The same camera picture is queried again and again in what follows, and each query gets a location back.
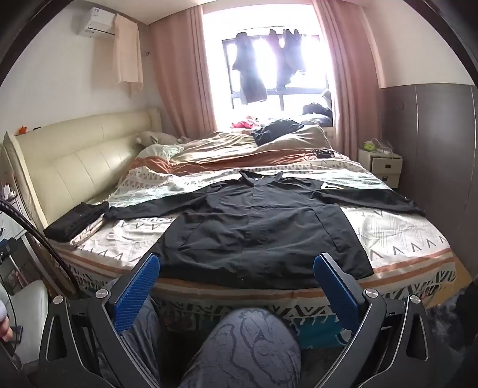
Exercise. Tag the dark hanging garment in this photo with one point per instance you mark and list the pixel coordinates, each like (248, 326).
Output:
(248, 82)
(289, 56)

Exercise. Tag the pink curtain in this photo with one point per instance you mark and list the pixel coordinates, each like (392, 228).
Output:
(179, 74)
(351, 74)

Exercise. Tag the bed with patterned sheet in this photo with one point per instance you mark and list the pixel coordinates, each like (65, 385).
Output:
(392, 231)

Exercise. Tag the cream leather bed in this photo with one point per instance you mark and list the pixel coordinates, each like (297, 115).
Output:
(82, 156)

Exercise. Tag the person's leg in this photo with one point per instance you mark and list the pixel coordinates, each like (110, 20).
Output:
(242, 350)
(147, 335)

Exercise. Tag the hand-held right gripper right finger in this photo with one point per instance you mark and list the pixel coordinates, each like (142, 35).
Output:
(336, 293)

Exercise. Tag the black shirt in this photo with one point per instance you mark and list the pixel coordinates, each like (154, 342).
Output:
(261, 231)

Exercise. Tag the white nightstand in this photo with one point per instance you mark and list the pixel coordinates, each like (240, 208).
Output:
(384, 166)

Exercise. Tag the person's left leg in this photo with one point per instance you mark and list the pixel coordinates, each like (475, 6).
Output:
(147, 335)

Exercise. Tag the dark cushion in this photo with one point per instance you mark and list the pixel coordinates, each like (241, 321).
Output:
(317, 112)

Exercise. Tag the window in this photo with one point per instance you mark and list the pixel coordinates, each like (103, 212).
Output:
(295, 100)

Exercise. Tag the folded black clothes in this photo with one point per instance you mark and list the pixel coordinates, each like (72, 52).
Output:
(74, 222)

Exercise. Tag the person's right leg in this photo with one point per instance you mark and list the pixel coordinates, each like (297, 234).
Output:
(242, 350)

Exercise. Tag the white air conditioner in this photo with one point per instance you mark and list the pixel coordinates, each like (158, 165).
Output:
(95, 22)

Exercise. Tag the beige plush toy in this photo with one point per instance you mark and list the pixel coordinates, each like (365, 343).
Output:
(157, 137)

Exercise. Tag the orange toy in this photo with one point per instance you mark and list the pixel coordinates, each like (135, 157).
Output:
(23, 129)

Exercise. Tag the pale green pillow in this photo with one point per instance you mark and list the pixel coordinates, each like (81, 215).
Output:
(160, 151)

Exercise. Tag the beige and brown blanket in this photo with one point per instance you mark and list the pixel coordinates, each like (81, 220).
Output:
(224, 149)

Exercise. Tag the folded pale patterned cloth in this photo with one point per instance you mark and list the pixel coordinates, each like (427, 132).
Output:
(93, 234)

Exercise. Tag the green box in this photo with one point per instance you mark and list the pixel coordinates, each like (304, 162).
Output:
(369, 146)

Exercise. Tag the crumpled black clothes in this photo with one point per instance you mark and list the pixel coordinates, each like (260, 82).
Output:
(276, 131)

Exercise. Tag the person's left hand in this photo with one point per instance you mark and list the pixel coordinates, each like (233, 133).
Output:
(4, 332)

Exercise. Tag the cream hanging cloth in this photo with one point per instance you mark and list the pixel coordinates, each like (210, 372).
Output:
(129, 56)

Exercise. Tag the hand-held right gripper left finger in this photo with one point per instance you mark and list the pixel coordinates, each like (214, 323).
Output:
(136, 294)

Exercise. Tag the red cloth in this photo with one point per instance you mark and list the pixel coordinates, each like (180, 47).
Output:
(242, 124)

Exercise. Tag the grey blue rug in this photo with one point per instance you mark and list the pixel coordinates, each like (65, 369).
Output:
(448, 321)

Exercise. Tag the dark grey wardrobe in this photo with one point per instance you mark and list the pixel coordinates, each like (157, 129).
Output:
(429, 168)

